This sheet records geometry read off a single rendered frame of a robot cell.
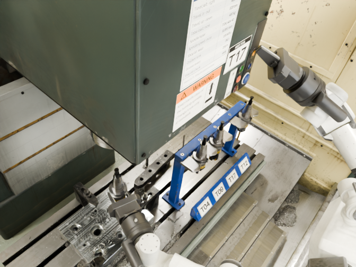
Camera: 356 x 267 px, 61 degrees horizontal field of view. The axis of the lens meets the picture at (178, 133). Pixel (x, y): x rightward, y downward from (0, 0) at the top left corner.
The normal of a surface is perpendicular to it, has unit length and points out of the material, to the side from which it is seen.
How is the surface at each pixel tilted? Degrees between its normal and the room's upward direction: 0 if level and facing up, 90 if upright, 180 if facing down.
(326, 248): 47
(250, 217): 8
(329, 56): 90
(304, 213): 17
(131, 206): 1
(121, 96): 90
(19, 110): 90
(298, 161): 24
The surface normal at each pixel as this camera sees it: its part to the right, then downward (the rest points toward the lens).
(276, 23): -0.65, 0.50
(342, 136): -0.48, -0.05
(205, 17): 0.76, 0.52
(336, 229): -0.21, -0.84
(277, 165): -0.17, -0.43
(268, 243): 0.19, -0.75
